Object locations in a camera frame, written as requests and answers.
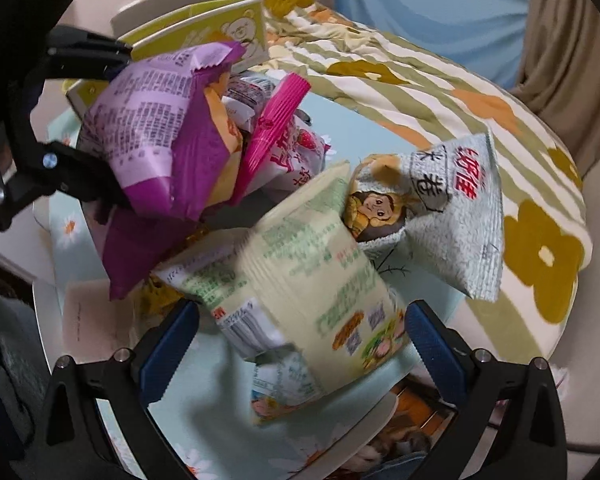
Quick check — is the pale green snack bag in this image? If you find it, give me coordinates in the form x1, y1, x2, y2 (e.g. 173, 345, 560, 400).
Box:
154, 162, 407, 424

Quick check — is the pink strawberry snack bag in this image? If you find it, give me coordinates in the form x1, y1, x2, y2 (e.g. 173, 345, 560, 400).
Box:
223, 74, 330, 205

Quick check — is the green cardboard storage box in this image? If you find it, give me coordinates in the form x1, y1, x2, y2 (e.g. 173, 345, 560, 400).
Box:
66, 0, 268, 116

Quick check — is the floral striped bed blanket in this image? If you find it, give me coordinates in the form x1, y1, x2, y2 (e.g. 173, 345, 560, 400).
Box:
261, 0, 593, 363

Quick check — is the daisy print blue tablecloth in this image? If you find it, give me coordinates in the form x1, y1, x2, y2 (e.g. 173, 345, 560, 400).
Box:
34, 93, 464, 479

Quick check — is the grey rice roll bag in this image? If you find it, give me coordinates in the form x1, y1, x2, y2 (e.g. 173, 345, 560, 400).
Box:
342, 133, 504, 302

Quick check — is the beige right curtain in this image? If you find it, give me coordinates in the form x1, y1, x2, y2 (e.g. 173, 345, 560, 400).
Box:
513, 0, 600, 174

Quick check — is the light blue window cloth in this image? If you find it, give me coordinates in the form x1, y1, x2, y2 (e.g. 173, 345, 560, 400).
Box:
335, 0, 529, 90

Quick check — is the purple snack bag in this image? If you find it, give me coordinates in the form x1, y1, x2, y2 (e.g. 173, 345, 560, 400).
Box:
76, 41, 245, 300

